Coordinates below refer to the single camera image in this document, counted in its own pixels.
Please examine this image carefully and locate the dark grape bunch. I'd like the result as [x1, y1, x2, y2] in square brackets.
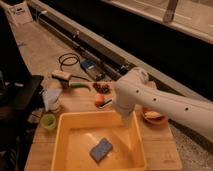
[93, 83, 111, 94]

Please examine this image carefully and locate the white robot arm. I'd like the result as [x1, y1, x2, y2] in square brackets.
[113, 67, 213, 143]

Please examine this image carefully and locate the white cloth glove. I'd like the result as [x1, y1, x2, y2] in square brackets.
[42, 88, 62, 111]

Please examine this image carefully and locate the black coiled cable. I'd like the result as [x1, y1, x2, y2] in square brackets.
[58, 52, 81, 72]

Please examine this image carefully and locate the white sign board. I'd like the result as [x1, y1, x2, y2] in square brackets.
[7, 2, 33, 26]

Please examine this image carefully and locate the yellow plastic bin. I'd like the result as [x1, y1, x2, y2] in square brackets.
[51, 111, 147, 171]

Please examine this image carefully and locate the blue box device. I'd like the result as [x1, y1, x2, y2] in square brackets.
[80, 59, 95, 70]

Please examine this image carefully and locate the yellow corn cob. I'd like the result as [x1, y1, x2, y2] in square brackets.
[145, 111, 163, 119]

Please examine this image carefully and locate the orange carrot piece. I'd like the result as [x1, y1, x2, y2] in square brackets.
[94, 93, 105, 106]

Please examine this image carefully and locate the orange bowl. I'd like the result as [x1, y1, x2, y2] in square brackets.
[141, 107, 168, 125]

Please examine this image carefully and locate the green plastic cup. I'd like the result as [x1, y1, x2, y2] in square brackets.
[40, 114, 56, 131]

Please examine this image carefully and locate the blue sponge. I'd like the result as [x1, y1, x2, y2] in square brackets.
[89, 138, 113, 163]

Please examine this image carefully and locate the green chili pepper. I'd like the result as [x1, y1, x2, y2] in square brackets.
[69, 83, 91, 91]

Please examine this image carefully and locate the tan scrub brush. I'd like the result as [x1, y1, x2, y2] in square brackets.
[52, 70, 71, 81]

